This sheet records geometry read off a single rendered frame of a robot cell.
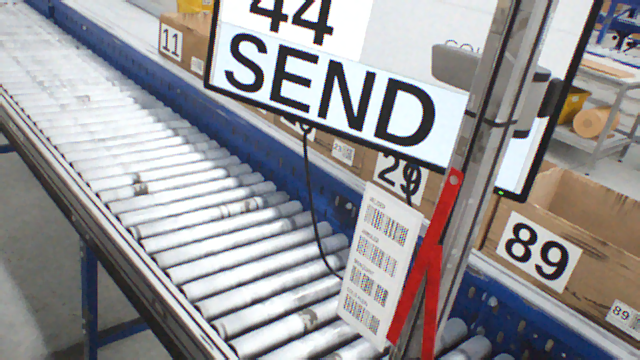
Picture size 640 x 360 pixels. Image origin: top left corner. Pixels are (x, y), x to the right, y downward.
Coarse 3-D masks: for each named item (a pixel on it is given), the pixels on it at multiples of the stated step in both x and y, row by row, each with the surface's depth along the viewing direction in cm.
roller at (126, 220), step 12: (216, 192) 159; (228, 192) 159; (240, 192) 161; (252, 192) 163; (264, 192) 166; (168, 204) 148; (180, 204) 149; (192, 204) 151; (204, 204) 153; (216, 204) 155; (120, 216) 139; (132, 216) 140; (144, 216) 142; (156, 216) 144; (168, 216) 146
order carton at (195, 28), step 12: (168, 24) 214; (180, 24) 207; (192, 24) 229; (204, 24) 233; (192, 36) 202; (204, 36) 197; (192, 48) 204; (204, 48) 198; (180, 60) 212; (204, 60) 200; (192, 72) 207
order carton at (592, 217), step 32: (544, 192) 135; (576, 192) 136; (608, 192) 130; (544, 224) 113; (576, 224) 137; (608, 224) 131; (608, 256) 104; (544, 288) 115; (576, 288) 110; (608, 288) 105
